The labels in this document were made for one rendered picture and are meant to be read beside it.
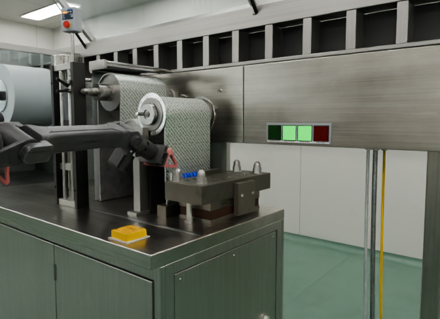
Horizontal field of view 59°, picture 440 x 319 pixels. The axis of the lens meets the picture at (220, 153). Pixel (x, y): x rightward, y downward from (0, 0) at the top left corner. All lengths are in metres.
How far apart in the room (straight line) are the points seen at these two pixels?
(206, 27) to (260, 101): 0.41
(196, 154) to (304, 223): 2.78
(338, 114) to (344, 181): 2.55
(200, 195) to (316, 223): 2.93
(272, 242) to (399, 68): 0.72
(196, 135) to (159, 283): 0.61
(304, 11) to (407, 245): 2.74
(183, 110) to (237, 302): 0.68
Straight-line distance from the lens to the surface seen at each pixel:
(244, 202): 1.34
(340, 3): 1.39
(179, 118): 1.38
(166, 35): 1.84
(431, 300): 1.54
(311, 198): 4.02
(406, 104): 1.28
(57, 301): 1.51
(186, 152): 1.41
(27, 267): 1.67
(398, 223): 3.78
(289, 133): 1.41
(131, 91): 1.55
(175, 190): 1.26
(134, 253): 1.05
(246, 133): 1.51
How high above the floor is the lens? 1.23
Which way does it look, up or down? 5 degrees down
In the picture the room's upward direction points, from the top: straight up
